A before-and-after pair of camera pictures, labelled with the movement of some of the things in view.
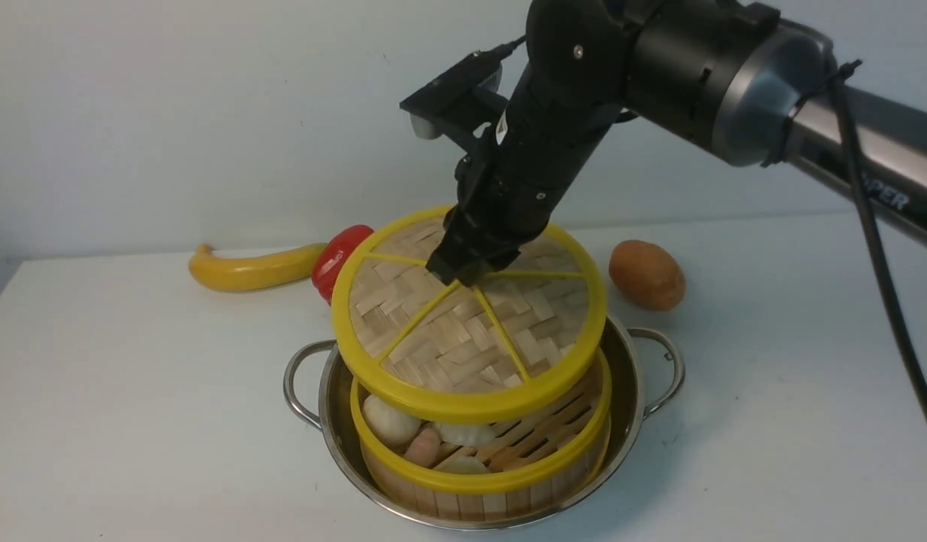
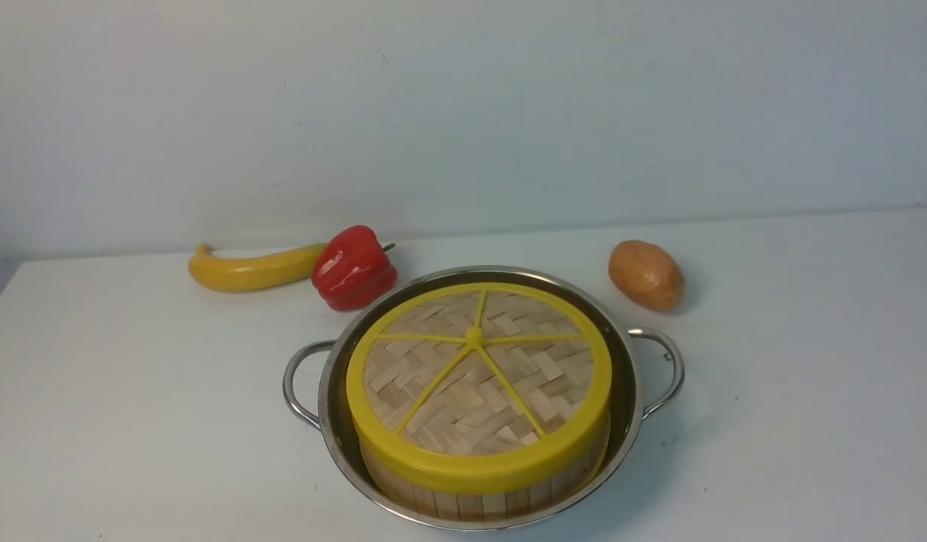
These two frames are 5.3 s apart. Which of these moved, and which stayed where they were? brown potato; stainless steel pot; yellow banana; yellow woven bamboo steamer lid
Moved: yellow woven bamboo steamer lid
Stayed: yellow banana; brown potato; stainless steel pot
